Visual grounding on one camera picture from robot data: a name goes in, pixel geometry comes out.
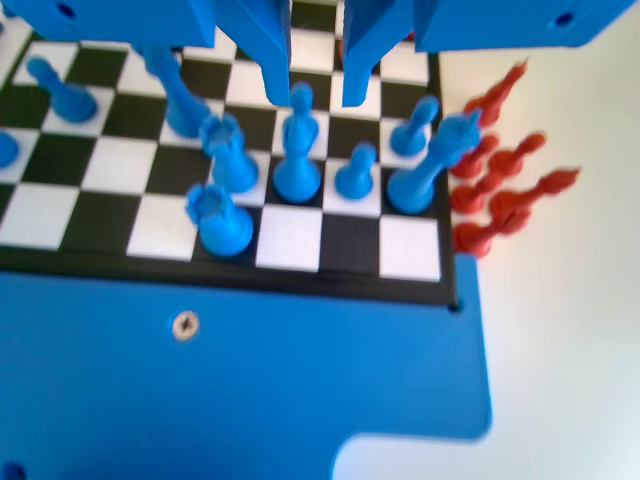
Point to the blue chess bishop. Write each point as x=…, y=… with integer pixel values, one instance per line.
x=297, y=172

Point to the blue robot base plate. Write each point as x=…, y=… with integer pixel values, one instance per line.
x=250, y=385

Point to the blue chess rook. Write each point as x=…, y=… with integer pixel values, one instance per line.
x=222, y=225
x=230, y=155

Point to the blue chess queen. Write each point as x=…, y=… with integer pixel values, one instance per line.
x=177, y=100

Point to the silver screw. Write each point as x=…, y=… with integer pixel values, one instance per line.
x=185, y=326

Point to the red chess bishop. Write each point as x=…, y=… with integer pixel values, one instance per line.
x=492, y=100
x=477, y=237

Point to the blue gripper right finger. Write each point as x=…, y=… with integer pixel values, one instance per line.
x=356, y=50

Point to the black white chessboard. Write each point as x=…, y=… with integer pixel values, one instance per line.
x=120, y=165

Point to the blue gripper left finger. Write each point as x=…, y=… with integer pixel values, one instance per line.
x=275, y=50

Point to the blue chess pawn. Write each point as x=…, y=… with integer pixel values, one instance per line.
x=411, y=135
x=67, y=97
x=301, y=96
x=5, y=150
x=355, y=177

